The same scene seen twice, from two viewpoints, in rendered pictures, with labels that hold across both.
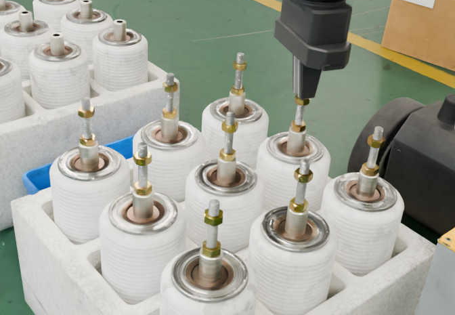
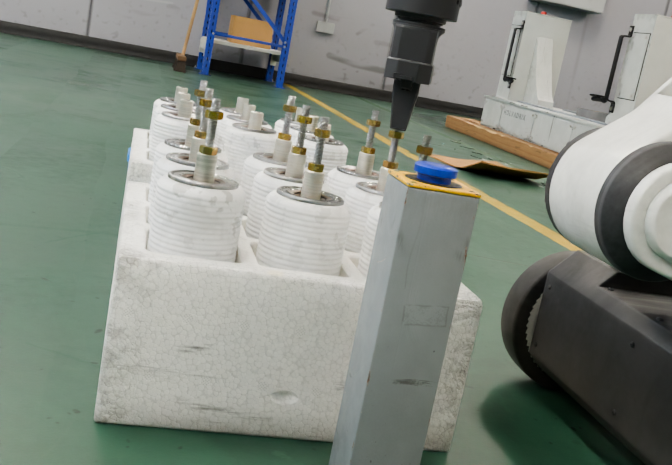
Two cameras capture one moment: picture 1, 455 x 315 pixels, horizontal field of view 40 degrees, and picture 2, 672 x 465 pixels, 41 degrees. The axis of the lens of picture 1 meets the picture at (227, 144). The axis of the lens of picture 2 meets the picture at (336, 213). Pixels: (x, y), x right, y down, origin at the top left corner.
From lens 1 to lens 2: 0.69 m
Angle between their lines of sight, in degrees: 33
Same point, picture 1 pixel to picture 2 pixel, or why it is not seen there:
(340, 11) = (423, 30)
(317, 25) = (398, 37)
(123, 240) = (164, 164)
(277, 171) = (351, 196)
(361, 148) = (517, 286)
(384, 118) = (553, 259)
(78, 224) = not seen: hidden behind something
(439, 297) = (380, 235)
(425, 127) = (583, 261)
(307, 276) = (294, 226)
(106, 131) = not seen: hidden behind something
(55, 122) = not seen: hidden behind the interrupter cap
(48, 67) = (235, 132)
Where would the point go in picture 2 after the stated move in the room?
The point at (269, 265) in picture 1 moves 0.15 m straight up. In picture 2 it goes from (267, 210) to (292, 72)
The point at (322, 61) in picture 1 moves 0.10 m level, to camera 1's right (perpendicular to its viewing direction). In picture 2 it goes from (394, 69) to (474, 85)
